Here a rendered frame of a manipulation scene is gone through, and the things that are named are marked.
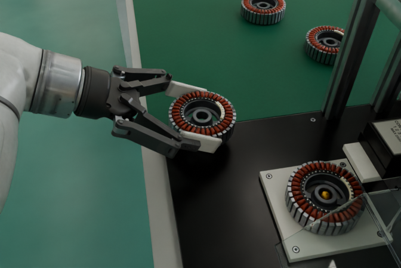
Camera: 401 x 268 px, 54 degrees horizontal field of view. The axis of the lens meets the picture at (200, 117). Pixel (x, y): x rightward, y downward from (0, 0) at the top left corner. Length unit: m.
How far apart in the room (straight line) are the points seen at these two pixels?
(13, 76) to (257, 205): 0.39
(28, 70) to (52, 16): 2.10
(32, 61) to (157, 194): 0.28
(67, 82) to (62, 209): 1.09
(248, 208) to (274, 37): 0.50
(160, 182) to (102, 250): 0.83
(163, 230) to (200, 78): 0.36
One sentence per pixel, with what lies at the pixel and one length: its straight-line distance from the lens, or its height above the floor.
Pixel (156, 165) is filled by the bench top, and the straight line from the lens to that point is 0.70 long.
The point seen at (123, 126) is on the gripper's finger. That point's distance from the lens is 0.56.
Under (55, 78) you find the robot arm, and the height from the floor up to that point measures 0.96.
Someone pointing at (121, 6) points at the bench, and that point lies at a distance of 1.90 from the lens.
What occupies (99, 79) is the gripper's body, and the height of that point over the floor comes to 0.94.
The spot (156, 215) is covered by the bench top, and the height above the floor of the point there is 0.75.
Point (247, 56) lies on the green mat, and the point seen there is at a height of 0.75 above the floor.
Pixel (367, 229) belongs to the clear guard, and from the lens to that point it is 0.30.
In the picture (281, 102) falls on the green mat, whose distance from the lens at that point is 0.82.
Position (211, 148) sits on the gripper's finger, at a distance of 0.63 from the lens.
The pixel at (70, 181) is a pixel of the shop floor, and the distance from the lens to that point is 1.67.
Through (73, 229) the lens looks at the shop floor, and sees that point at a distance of 1.55.
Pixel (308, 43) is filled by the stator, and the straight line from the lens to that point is 0.93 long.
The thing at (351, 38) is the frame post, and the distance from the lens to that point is 0.67.
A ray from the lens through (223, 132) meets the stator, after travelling 0.63.
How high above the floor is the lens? 1.30
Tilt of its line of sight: 46 degrees down
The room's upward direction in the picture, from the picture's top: straight up
